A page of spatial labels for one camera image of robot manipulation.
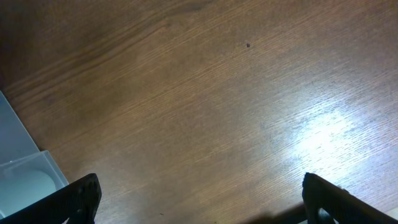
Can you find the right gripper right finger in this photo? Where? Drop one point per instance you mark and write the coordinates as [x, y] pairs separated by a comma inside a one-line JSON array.
[[339, 204]]

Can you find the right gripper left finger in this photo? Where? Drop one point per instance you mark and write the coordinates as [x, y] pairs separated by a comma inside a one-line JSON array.
[[76, 203]]

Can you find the clear plastic storage bin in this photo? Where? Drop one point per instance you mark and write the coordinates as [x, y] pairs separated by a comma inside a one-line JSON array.
[[27, 174]]

